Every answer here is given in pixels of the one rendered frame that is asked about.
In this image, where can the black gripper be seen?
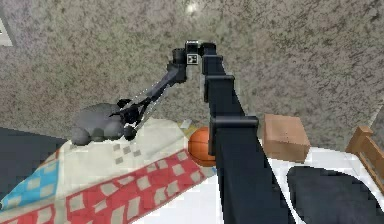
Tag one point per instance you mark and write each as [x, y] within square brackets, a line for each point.
[178, 68]

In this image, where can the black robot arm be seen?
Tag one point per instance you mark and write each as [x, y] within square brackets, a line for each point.
[243, 173]

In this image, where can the orange basketball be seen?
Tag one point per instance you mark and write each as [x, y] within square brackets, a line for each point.
[200, 146]

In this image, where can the red blue checked quilt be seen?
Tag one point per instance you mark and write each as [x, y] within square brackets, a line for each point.
[110, 173]

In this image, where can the brown cardboard box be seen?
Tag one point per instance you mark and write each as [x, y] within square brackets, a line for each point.
[285, 136]

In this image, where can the black pillow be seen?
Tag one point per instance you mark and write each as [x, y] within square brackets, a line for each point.
[330, 196]

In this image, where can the white bed with wooden frame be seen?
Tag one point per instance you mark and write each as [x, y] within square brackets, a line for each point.
[186, 206]

